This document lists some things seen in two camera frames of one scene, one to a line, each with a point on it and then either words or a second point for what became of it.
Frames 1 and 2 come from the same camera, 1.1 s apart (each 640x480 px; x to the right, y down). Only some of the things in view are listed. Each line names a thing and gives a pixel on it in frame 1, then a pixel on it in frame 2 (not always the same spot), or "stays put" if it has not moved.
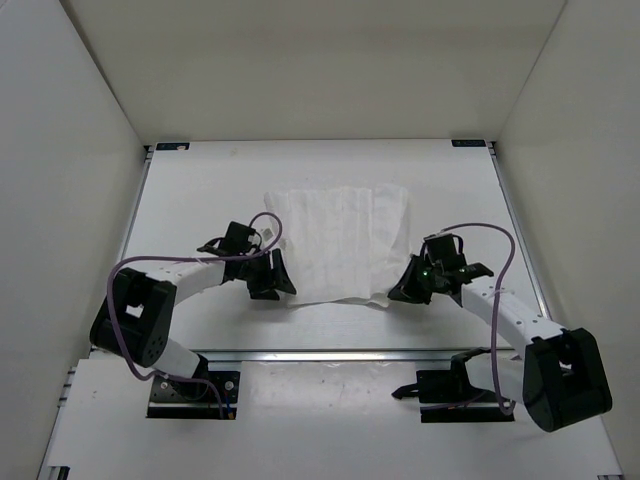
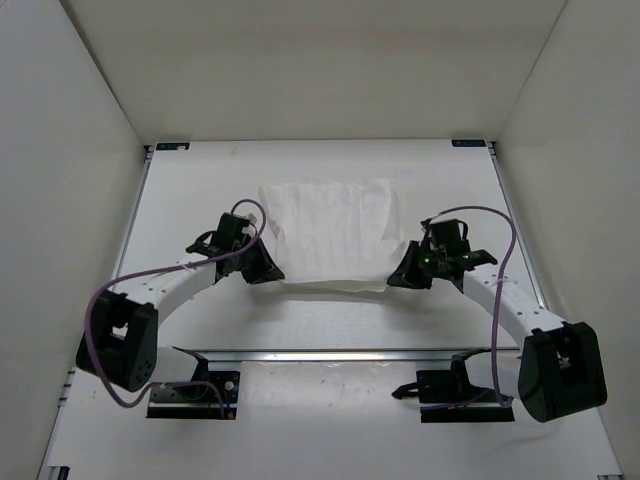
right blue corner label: x=468 y=143 stays put
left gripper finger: x=281 y=278 -> x=258 y=266
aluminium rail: x=336 y=355 stays put
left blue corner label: x=172 y=146 stays put
